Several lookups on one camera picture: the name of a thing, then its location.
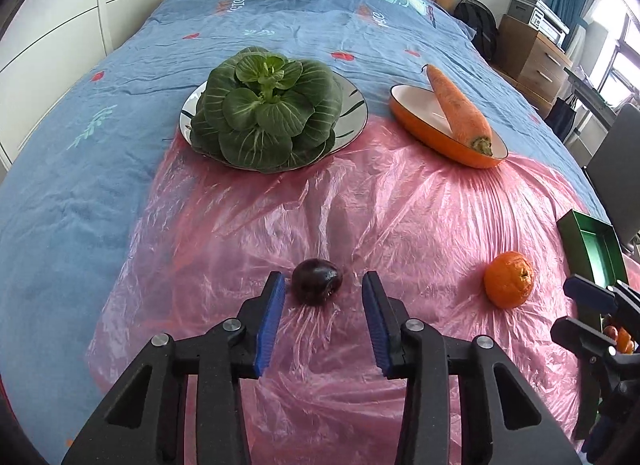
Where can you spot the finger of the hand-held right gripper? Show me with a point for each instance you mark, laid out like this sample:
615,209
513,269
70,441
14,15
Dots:
587,292
575,336

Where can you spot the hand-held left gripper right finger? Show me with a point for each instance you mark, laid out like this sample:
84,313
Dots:
377,325

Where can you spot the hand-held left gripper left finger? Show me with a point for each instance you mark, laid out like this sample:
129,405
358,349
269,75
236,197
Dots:
270,325

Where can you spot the red apple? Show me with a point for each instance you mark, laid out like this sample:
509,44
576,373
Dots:
610,331

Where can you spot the green metal tray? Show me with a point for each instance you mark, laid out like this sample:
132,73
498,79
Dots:
595,245

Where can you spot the orange mandarin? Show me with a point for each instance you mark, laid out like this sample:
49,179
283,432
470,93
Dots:
508,279
625,340

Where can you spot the dark purple plum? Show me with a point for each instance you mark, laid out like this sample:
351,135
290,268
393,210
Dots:
316,281

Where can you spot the pink plastic sheet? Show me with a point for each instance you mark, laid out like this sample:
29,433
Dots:
400,225

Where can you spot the grey office chair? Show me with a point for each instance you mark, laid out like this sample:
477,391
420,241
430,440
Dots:
620,170

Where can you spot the dark bag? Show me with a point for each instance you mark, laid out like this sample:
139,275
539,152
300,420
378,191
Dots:
562,120

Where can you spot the large green bok choy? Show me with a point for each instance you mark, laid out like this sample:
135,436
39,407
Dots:
265,110

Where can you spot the white patterned plate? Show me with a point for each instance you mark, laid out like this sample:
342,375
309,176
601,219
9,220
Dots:
352,110

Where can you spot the orange oval dish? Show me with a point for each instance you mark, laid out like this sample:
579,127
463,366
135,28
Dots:
415,110

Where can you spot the carrot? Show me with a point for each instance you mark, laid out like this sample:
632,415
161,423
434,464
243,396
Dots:
460,110

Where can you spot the wooden drawer cabinet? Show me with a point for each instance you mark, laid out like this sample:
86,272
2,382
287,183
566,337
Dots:
530,65

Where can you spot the window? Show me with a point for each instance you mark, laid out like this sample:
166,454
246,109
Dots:
622,45

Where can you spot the grey printer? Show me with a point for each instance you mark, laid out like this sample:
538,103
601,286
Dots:
537,17

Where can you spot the black backpack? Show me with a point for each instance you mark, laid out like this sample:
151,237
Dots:
477,27

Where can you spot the white wardrobe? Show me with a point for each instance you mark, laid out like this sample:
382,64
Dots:
75,5

